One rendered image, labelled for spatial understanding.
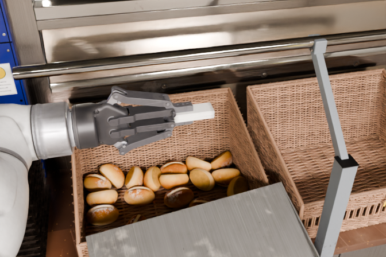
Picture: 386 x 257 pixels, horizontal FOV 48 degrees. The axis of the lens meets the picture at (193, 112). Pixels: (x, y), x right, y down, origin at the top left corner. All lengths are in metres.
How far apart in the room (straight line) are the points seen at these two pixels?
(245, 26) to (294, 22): 0.18
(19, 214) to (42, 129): 0.15
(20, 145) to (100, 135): 0.13
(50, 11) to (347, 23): 0.99
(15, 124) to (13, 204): 0.15
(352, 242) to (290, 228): 0.27
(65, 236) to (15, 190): 0.79
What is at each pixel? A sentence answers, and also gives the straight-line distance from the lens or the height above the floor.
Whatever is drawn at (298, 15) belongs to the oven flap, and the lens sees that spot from 1.54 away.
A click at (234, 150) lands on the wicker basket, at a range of 1.54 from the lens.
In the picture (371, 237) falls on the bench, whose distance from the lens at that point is 1.45.
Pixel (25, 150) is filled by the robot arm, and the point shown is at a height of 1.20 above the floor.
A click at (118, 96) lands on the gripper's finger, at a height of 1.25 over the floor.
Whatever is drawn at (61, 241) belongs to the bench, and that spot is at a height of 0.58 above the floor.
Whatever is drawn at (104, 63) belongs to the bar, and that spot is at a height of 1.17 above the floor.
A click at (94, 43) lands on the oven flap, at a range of 1.38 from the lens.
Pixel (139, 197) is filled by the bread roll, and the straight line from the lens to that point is 1.39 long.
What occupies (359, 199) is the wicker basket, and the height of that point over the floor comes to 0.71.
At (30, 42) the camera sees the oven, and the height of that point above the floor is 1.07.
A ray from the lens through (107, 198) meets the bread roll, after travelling 1.39.
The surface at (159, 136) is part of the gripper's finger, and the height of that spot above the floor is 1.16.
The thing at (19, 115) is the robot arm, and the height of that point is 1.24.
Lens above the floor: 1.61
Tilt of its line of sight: 34 degrees down
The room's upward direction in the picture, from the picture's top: straight up
